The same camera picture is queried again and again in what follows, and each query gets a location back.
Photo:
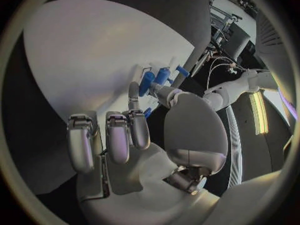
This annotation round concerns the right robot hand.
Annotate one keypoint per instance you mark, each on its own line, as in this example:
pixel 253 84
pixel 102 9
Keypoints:
pixel 131 181

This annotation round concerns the blue long cylinder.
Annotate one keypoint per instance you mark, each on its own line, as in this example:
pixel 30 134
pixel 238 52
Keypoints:
pixel 162 75
pixel 146 82

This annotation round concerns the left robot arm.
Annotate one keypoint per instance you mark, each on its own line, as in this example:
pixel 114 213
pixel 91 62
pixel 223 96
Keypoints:
pixel 232 90

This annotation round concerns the white task board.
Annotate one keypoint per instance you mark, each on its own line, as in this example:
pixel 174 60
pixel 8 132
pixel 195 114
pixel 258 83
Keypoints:
pixel 89 46

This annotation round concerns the blue peg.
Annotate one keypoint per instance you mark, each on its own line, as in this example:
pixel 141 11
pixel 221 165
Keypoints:
pixel 147 112

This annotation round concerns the blue plug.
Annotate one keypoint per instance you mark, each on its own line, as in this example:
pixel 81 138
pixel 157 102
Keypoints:
pixel 182 70

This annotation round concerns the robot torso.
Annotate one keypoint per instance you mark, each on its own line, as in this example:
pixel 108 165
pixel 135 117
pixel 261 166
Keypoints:
pixel 255 153

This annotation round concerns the glowing light bar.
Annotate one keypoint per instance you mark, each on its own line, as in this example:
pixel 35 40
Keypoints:
pixel 259 112

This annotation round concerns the metal frame rack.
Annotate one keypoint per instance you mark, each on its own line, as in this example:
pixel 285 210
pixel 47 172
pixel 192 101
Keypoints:
pixel 222 18

